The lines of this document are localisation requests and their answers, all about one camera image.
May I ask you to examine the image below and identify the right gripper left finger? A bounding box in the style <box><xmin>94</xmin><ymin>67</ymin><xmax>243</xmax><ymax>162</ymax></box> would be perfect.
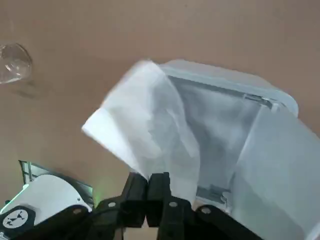
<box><xmin>32</xmin><ymin>172</ymin><xmax>149</xmax><ymax>240</ymax></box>

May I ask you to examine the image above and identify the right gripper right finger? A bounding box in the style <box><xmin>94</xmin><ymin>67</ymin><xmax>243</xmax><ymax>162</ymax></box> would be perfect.
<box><xmin>147</xmin><ymin>171</ymin><xmax>263</xmax><ymax>240</ymax></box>

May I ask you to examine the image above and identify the white tissue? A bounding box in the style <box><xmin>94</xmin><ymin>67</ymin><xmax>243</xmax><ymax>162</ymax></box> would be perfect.
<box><xmin>81</xmin><ymin>59</ymin><xmax>201</xmax><ymax>203</ymax></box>

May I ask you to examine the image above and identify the white flip-lid bin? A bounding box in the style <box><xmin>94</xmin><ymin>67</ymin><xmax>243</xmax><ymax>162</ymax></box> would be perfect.
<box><xmin>149</xmin><ymin>58</ymin><xmax>320</xmax><ymax>240</ymax></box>

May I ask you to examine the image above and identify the large glass beaker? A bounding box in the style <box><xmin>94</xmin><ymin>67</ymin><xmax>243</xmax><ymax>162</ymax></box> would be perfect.
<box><xmin>0</xmin><ymin>42</ymin><xmax>34</xmax><ymax>85</ymax></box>

